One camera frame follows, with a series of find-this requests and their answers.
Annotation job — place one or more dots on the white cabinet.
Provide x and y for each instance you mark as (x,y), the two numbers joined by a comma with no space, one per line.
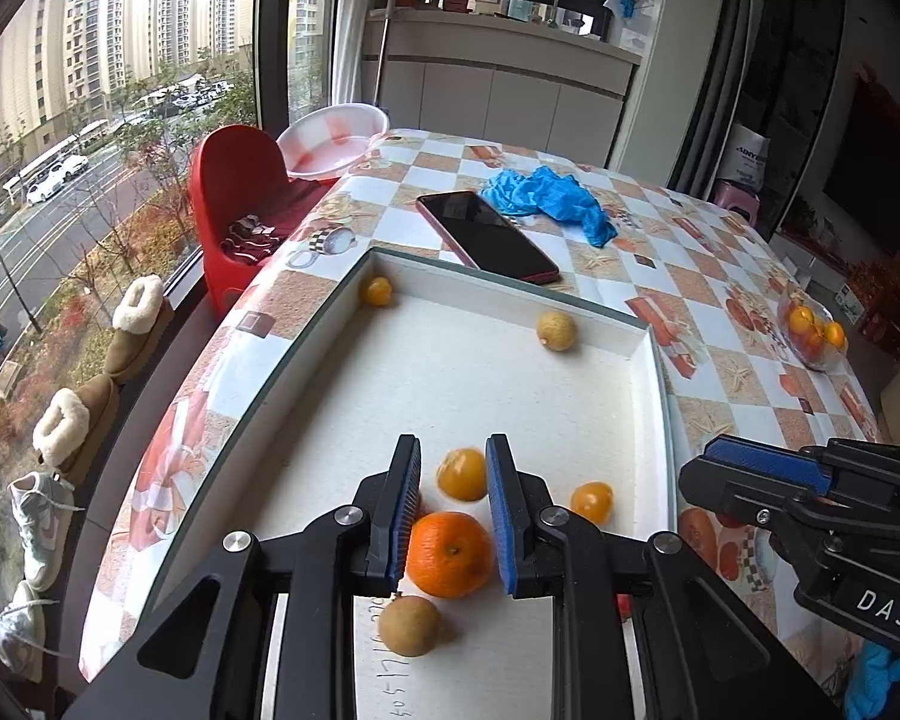
(510,97)

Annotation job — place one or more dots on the grey white sneaker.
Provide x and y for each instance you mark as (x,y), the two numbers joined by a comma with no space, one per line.
(19,626)
(41,525)

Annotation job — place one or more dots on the white printed bag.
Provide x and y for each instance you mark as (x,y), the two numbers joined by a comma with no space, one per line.
(746,157)

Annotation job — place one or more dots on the dark striped cloth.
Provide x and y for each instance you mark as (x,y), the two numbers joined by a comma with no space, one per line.
(251,236)

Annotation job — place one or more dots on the pink plastic stool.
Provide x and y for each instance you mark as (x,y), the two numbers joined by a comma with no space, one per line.
(736,199)

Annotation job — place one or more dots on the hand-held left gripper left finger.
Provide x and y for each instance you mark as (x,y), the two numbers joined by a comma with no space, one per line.
(407,510)

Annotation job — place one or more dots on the yellow-orange round fruit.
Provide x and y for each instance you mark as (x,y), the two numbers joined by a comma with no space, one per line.
(461,474)

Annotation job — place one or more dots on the white shallow tray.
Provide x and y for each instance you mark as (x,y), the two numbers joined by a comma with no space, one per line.
(457,390)

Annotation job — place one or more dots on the black television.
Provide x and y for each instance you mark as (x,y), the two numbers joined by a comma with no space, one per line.
(877,165)

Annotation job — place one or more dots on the crumpled blue glove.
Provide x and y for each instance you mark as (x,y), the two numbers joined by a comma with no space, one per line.
(547,195)

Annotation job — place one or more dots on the tan fleece boot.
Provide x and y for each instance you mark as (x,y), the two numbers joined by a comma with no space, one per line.
(139,330)
(71,424)

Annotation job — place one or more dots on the red smartphone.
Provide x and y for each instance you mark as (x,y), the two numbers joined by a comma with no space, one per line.
(487,236)

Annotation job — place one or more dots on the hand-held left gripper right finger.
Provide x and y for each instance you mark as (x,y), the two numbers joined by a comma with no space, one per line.
(501,517)

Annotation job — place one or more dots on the white plastic basin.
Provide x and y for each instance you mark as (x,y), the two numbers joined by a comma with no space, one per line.
(330,139)

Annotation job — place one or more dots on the yellow round fruit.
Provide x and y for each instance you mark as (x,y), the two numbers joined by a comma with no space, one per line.
(556,330)

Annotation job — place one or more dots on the brown round fruit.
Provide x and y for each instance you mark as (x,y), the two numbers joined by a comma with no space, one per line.
(409,626)

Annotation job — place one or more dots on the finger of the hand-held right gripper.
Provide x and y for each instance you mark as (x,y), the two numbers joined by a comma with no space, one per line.
(765,461)
(735,495)

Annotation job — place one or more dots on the clear glass bowl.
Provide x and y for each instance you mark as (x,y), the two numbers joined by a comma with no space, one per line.
(791,349)

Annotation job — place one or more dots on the white curtain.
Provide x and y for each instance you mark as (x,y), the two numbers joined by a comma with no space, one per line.
(356,37)

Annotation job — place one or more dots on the person's right hand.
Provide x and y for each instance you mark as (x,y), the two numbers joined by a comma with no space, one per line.
(877,682)

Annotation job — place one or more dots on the red plastic chair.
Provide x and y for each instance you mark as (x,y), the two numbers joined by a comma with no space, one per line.
(232,172)

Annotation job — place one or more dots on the small orange fruit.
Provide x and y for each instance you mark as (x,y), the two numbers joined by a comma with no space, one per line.
(379,291)
(591,502)

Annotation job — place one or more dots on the stack of red gift boxes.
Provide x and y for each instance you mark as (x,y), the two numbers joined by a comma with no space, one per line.
(881,296)

